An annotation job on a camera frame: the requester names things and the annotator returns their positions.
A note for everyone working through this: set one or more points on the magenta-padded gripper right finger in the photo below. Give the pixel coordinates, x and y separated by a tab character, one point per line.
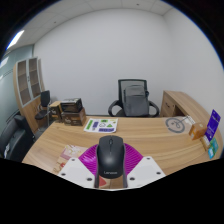
145	170

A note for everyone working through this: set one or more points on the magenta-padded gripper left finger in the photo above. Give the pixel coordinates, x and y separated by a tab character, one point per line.
77	171

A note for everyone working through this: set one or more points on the black computer mouse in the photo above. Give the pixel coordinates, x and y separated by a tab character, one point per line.
110	155

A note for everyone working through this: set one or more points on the pink and red printed mouse pad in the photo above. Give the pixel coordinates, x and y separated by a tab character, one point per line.
70	151

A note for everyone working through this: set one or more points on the white sheet with coloured prints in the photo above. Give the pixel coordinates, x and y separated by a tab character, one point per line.
101	125

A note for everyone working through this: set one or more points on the large brown cardboard box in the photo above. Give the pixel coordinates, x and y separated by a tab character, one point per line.
75	118

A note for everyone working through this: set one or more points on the round grey printed mat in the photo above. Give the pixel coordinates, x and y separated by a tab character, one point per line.
175	125

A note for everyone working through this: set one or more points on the small yellow-brown box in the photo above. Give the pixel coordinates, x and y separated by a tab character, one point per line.
204	143

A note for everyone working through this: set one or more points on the orange cardboard box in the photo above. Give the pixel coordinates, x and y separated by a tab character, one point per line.
197	131

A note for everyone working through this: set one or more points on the dark printed box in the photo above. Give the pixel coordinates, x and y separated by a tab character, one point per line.
71	105

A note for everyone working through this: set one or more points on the blue pack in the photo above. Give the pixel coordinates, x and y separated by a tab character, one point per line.
211	154

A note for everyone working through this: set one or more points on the black mesh office chair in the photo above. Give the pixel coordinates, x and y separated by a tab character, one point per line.
115	106

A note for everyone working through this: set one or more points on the grey backpack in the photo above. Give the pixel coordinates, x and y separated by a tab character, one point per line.
135	100

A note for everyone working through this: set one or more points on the black sofa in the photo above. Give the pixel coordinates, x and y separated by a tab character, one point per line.
13	138

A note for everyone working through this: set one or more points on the green pack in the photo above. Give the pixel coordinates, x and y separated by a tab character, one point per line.
214	146

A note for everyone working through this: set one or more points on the wooden side desk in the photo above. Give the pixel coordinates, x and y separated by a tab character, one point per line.
180	103

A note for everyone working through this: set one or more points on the small black visitor chair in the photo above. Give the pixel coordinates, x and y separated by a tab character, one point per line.
44	100

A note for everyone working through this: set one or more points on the purple card package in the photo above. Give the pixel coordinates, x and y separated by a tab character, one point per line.
212	126

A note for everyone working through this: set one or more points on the wooden shelf unit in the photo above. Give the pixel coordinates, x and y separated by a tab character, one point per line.
28	86

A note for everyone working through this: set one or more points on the ceiling light panel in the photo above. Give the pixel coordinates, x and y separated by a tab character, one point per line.
15	40

